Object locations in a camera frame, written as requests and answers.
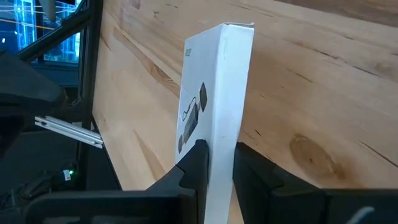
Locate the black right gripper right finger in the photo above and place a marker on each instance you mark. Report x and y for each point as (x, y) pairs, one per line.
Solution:
(264, 193)

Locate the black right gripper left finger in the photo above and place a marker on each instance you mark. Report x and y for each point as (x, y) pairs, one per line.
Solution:
(186, 186)

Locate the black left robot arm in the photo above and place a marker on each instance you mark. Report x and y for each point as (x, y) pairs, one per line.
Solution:
(28, 87)

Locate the silver aluminium bracket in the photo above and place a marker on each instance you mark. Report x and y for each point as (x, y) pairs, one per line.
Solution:
(68, 130)

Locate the black aluminium table frame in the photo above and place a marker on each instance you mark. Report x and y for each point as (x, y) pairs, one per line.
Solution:
(93, 31)

